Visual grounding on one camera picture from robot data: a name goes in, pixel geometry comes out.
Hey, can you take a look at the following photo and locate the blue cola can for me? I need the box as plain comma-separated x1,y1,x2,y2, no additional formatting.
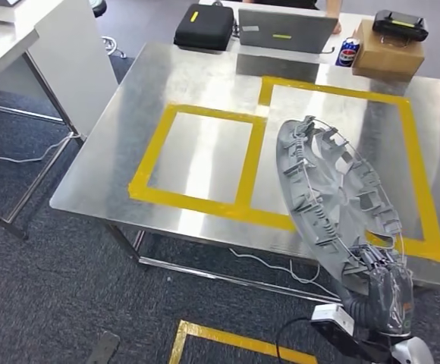
335,37,361,67

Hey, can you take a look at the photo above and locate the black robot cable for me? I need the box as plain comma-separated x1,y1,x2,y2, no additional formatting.
274,316,316,364

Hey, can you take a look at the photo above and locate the white floor cable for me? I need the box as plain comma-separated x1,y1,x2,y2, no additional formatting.
0,131,81,165
229,247,340,301

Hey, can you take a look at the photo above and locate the silver wheel cover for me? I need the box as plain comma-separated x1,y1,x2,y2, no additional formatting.
276,115,406,297

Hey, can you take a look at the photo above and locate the brown cardboard box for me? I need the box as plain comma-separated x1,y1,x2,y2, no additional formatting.
351,19,426,83

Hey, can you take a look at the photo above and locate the black zip case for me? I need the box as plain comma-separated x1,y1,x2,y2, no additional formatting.
174,4,235,52

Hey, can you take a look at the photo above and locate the white desk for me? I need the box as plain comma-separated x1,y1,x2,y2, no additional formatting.
199,0,380,69

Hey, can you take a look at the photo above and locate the steel workbench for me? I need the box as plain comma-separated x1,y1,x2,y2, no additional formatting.
48,42,440,305

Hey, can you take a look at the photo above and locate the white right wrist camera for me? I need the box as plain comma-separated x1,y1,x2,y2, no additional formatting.
311,303,358,353

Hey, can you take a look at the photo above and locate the large yellow bench tape square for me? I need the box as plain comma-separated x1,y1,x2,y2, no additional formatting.
243,76,440,264

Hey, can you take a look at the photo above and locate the white partition board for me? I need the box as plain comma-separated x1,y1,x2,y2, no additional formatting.
15,0,120,137

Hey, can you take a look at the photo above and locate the black handheld controller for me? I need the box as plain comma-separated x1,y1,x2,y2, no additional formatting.
373,10,429,42

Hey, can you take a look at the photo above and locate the grey laptop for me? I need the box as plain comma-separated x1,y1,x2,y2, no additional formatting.
237,8,339,55

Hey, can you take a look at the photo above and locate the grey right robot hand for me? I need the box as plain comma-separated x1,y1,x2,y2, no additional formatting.
351,246,415,337

